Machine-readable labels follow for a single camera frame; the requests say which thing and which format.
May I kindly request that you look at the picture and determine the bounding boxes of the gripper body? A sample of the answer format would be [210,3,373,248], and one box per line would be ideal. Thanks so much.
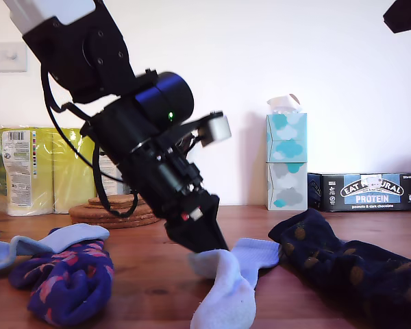
[118,135,214,237]

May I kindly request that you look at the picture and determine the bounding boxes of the white sock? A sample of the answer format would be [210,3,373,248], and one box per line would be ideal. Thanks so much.
[187,238,282,329]
[0,223,111,272]

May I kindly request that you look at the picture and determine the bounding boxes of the square cork coaster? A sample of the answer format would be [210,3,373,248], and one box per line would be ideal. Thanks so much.
[88,194,141,204]
[88,200,145,209]

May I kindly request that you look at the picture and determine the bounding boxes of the small white carton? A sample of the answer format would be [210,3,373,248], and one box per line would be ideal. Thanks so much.
[96,156,128,198]

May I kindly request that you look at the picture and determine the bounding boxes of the grey cloud tissue box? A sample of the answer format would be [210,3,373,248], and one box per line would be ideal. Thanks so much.
[266,162,309,212]

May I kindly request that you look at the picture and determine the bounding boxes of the teal cloud tissue box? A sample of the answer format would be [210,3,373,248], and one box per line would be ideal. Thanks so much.
[266,113,308,165]

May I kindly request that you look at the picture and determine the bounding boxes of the white tissue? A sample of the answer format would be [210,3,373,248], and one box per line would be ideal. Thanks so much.
[266,93,303,116]

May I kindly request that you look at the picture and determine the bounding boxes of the yellow paper roll pack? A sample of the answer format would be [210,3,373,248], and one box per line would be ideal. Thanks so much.
[0,127,97,217]

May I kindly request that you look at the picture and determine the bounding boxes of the black protein bar box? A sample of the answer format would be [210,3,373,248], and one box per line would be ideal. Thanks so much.
[307,172,411,213]

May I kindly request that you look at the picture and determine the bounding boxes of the braided black cable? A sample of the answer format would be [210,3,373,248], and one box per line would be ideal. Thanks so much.
[92,145,140,219]

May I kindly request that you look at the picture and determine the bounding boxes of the arm grey camera box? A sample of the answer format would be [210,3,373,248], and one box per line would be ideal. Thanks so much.
[177,110,232,148]

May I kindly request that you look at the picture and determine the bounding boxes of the thin black cable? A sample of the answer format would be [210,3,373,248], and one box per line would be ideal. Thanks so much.
[40,66,124,182]

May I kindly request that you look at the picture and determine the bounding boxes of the white light switch plate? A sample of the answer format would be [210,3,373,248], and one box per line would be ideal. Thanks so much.
[0,42,27,73]

